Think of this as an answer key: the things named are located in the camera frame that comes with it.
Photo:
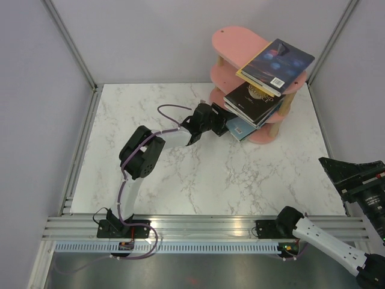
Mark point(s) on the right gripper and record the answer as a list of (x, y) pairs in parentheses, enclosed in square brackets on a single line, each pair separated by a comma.
[(344, 174)]

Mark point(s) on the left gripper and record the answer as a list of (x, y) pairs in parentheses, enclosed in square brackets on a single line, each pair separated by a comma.
[(222, 112)]

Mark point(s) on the light blue thin book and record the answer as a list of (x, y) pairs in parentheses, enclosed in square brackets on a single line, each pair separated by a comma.
[(239, 128)]

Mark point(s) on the black Moon and Sixpence book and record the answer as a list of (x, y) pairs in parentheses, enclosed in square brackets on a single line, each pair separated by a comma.
[(251, 101)]

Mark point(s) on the yellow cover book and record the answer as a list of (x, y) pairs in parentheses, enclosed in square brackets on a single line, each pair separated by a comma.
[(258, 72)]

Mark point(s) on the teal ocean cover book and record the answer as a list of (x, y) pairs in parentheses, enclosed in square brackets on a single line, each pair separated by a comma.
[(263, 120)]

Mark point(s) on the blue Wuthering Heights book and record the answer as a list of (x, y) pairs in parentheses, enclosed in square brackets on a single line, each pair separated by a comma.
[(240, 113)]

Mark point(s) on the dark blue Robinson Crusoe book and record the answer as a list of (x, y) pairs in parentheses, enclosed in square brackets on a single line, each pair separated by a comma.
[(289, 63)]

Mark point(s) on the green forest cover book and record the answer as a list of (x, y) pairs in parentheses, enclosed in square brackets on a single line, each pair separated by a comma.
[(245, 139)]

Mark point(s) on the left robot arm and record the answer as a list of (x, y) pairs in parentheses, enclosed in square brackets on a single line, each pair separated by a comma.
[(139, 157)]

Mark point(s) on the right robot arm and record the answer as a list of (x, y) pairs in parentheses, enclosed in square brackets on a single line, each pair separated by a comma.
[(368, 268)]

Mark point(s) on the pink three-tier shelf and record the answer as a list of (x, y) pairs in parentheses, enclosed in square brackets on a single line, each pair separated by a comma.
[(235, 46)]

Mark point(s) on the aluminium rail frame front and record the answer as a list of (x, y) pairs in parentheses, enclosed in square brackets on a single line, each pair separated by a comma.
[(200, 227)]

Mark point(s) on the right aluminium corner post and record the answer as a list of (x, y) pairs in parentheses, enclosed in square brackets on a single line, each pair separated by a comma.
[(333, 38)]

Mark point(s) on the aluminium corner post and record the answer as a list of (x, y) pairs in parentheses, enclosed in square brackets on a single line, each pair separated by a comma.
[(68, 40), (333, 38)]

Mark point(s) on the white slotted cable duct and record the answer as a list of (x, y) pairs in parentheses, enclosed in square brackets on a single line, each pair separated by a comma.
[(168, 247)]

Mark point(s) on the left aluminium corner post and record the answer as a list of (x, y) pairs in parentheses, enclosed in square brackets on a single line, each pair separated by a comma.
[(68, 40)]

